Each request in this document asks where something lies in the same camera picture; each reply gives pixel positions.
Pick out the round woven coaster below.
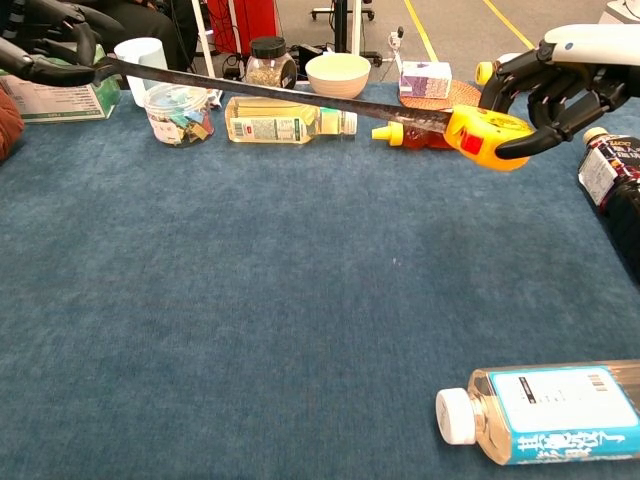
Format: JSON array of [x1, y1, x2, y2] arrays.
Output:
[[398, 79, 485, 115]]

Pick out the clear jar colourful pieces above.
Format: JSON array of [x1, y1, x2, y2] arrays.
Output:
[[143, 80, 216, 147]]

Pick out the person in dark clothes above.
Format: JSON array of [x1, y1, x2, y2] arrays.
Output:
[[79, 0, 199, 76]]

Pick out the blue carpet mat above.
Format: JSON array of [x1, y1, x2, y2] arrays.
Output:
[[0, 77, 640, 480]]

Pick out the beige bowl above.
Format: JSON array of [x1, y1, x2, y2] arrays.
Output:
[[304, 53, 372, 105]]

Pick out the dark coffee bottle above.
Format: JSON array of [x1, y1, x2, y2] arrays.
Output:
[[578, 126, 640, 281]]

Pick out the clear bottle blue label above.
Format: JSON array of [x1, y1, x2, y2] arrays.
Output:
[[435, 359, 640, 467]]

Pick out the green tissue pack box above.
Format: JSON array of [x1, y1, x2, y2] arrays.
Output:
[[0, 43, 122, 124]]

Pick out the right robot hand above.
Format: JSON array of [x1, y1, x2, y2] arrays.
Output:
[[478, 23, 640, 160]]

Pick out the glass grain jar black lid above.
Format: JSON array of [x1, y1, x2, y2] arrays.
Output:
[[245, 36, 298, 98]]

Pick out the red cabinet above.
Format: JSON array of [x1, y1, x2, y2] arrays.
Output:
[[206, 0, 282, 55]]

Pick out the white upright pole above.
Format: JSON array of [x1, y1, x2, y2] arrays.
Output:
[[351, 0, 364, 55]]

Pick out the white machine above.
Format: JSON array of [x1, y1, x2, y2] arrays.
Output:
[[597, 0, 640, 26]]

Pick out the white red snack packet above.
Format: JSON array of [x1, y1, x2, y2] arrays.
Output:
[[189, 82, 227, 109]]

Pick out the white cup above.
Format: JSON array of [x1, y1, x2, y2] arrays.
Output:
[[113, 37, 172, 108]]

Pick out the pale yellow drink bottle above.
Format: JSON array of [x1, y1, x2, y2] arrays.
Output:
[[224, 96, 359, 146]]

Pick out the white slanted frame pole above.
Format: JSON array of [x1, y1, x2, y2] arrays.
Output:
[[191, 0, 217, 80]]

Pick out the black wheeled stand base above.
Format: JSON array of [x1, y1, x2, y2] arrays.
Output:
[[310, 6, 376, 22]]

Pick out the yellow tape measure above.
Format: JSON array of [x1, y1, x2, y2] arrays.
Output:
[[92, 55, 535, 173]]

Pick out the purple white carton box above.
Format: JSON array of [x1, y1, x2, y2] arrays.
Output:
[[398, 60, 453, 100]]

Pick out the black adapter box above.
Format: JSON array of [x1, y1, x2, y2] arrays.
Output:
[[289, 43, 326, 64]]

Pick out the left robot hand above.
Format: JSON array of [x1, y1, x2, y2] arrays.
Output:
[[0, 2, 126, 87]]

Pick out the white label tea bottle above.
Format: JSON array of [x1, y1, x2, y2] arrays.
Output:
[[474, 51, 522, 87]]

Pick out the honey squeeze bottle yellow cap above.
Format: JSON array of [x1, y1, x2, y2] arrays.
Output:
[[371, 119, 460, 150]]

